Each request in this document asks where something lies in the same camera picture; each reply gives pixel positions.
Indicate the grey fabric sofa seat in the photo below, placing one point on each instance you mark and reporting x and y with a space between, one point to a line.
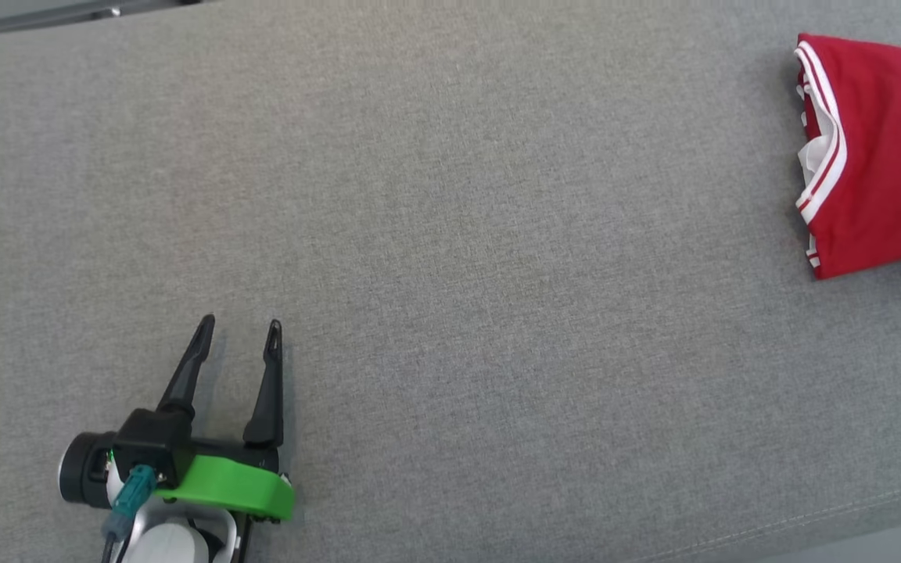
458 274

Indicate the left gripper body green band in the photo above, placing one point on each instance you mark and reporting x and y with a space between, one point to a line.
231 485

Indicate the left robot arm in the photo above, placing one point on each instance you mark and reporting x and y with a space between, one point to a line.
173 543

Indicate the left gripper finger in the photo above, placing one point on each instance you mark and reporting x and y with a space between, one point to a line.
188 375
269 399

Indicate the red Bulls jersey white sleeves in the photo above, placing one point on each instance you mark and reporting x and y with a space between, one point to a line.
888 156

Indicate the grey partition floor rail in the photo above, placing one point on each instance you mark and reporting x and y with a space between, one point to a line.
67 14

